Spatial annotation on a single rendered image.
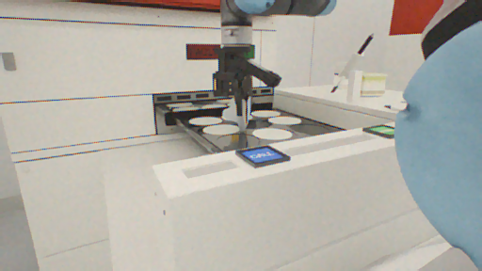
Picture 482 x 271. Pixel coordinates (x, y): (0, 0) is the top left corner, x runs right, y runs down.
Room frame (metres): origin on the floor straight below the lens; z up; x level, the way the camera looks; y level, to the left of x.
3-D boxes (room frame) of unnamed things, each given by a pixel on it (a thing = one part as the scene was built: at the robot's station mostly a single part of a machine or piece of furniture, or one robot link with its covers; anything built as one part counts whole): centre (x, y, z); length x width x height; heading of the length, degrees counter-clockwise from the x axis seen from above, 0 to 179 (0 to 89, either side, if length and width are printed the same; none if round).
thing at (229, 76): (0.70, 0.02, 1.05); 0.09 x 0.08 x 0.12; 69
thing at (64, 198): (1.18, 0.40, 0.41); 0.82 x 0.71 x 0.82; 118
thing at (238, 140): (0.77, -0.03, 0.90); 0.34 x 0.34 x 0.01; 28
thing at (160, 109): (0.95, 0.08, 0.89); 0.44 x 0.02 x 0.10; 118
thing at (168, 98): (0.95, 0.08, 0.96); 0.44 x 0.01 x 0.02; 118
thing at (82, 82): (0.88, 0.24, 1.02); 0.82 x 0.03 x 0.40; 118
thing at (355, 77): (0.79, -0.30, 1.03); 0.06 x 0.04 x 0.13; 28
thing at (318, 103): (0.86, -0.42, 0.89); 0.62 x 0.35 x 0.14; 28
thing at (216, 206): (0.42, -0.15, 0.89); 0.55 x 0.09 x 0.14; 118
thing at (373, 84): (0.89, -0.40, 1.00); 0.07 x 0.07 x 0.07; 5
